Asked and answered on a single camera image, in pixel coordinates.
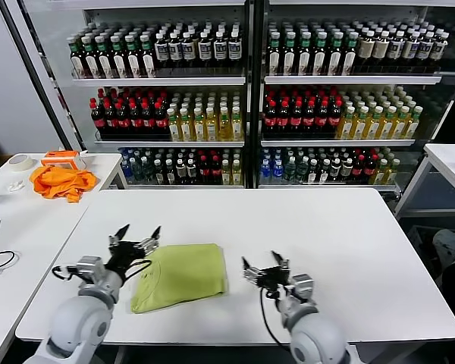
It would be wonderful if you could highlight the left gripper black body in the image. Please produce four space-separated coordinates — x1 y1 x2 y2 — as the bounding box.
105 242 152 280

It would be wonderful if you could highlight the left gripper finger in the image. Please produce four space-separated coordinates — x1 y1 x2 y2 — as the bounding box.
108 224 130 247
139 225 162 253

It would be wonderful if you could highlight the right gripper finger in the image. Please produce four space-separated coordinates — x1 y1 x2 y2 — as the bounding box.
271 250 290 272
242 256 265 285

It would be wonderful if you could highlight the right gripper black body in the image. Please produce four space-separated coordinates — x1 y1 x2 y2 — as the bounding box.
259 265 293 299

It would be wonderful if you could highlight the yellow-green T-shirt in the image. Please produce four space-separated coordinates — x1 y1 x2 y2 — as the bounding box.
130 242 228 315

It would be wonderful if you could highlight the blue label water bottle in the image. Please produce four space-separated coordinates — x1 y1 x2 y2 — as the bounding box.
120 158 133 186
259 158 272 186
271 158 284 186

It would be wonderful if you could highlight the small green tinted bottle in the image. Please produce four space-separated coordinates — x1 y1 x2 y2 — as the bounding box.
283 157 297 183
295 157 308 183
142 157 155 186
131 157 144 186

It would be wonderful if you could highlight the small dark white-cap bottle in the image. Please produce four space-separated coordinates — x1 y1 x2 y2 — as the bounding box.
318 158 331 184
163 158 176 186
152 158 165 186
306 158 319 184

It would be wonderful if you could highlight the crumpled orange cloth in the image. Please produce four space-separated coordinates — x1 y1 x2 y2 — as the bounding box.
28 165 99 205

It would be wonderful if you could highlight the white side table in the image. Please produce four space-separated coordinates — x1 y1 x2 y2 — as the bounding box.
393 143 455 221
0 152 128 364

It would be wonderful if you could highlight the small red cap bottle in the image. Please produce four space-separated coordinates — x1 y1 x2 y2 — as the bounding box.
362 154 376 183
351 154 365 183
210 155 221 186
199 155 212 186

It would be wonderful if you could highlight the orange box with window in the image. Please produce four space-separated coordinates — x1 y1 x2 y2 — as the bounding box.
40 150 87 171

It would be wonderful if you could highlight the beige tape roll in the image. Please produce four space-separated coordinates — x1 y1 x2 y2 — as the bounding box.
6 154 37 174

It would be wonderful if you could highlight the yellow juice bottle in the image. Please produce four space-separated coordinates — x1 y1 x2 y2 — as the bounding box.
350 105 369 140
390 105 410 140
204 107 218 142
230 106 243 142
363 105 383 140
217 106 231 142
178 108 193 142
403 105 422 140
192 108 206 142
165 108 180 142
335 105 356 140
377 105 397 140

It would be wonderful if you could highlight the drinks shelf unit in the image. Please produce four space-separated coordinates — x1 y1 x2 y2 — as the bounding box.
20 0 253 190
252 0 455 198

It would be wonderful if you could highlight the white plastic bag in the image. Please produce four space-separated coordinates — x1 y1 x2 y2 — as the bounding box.
431 228 455 265

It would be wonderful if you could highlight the green cap dark bottle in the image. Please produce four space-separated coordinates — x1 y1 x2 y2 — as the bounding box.
80 36 99 80
109 35 127 80
297 31 312 76
328 31 344 76
312 31 328 76
67 36 85 80
282 31 297 76
267 31 281 76
94 35 113 80
124 34 141 79
340 31 358 76
139 34 155 79

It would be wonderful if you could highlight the blue label dark bottle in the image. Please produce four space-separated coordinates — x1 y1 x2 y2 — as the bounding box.
197 31 212 70
415 31 435 69
168 33 183 70
180 32 196 70
212 31 228 70
400 30 420 69
387 30 403 69
154 33 170 70
428 31 449 70
227 30 243 70

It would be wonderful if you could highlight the beige label bottle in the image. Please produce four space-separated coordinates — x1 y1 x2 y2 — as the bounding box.
358 30 375 69
371 30 390 69

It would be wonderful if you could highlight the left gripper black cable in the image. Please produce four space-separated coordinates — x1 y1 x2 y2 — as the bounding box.
124 259 155 284

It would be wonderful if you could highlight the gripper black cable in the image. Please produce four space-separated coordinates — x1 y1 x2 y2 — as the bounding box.
259 287 293 348
124 259 155 284

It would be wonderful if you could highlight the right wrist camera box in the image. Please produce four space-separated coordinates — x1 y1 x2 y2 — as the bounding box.
287 273 315 304

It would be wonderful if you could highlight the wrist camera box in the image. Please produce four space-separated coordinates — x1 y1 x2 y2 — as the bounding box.
287 273 315 304
75 256 107 285

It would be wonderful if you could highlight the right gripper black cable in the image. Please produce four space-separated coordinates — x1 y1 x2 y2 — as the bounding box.
259 287 293 348

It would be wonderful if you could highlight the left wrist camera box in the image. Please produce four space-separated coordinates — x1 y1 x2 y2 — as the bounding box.
75 256 107 285

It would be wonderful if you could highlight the left camera cable loop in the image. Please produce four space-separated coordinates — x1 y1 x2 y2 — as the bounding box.
52 265 80 282

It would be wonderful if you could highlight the thin black device cable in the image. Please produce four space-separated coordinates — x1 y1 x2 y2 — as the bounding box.
0 233 16 277

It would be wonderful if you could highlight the black slanted frame bar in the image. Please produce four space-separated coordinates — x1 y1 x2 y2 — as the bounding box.
0 0 85 152

